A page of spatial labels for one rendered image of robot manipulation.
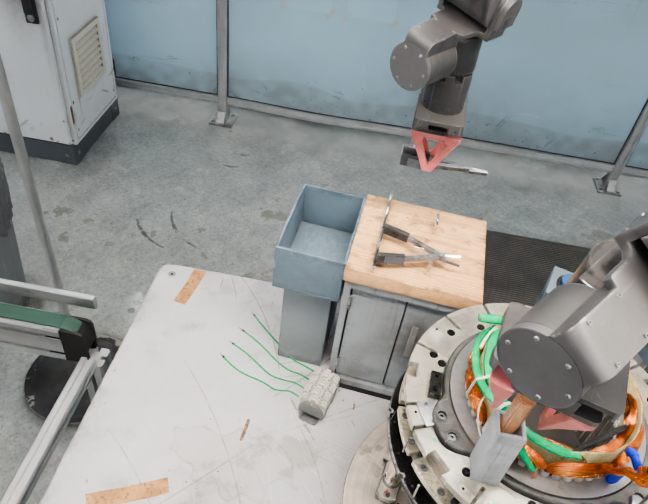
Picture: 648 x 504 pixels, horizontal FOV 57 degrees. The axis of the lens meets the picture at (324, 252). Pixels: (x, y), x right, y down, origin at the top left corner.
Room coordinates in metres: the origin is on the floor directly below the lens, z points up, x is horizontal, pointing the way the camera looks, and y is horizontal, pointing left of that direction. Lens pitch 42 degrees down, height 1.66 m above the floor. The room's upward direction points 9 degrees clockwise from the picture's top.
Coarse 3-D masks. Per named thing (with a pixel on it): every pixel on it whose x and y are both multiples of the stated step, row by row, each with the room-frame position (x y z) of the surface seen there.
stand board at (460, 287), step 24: (408, 216) 0.76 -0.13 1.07; (432, 216) 0.77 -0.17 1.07; (456, 216) 0.78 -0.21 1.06; (360, 240) 0.69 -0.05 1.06; (384, 240) 0.70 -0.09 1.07; (432, 240) 0.71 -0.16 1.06; (456, 240) 0.72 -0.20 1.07; (480, 240) 0.73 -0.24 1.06; (360, 264) 0.63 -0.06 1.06; (384, 264) 0.64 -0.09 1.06; (408, 264) 0.65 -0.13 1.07; (432, 264) 0.66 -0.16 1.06; (480, 264) 0.67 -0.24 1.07; (384, 288) 0.61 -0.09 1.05; (408, 288) 0.61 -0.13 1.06; (432, 288) 0.61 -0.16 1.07; (456, 288) 0.61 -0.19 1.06; (480, 288) 0.62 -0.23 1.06
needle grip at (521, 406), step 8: (520, 400) 0.32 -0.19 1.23; (528, 400) 0.32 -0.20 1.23; (512, 408) 0.32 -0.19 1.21; (520, 408) 0.31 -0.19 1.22; (528, 408) 0.31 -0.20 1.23; (504, 416) 0.32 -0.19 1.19; (512, 416) 0.32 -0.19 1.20; (520, 416) 0.31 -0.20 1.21; (504, 424) 0.32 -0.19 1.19; (512, 424) 0.32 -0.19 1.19; (520, 424) 0.32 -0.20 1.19; (504, 432) 0.32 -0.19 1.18; (512, 432) 0.32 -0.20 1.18
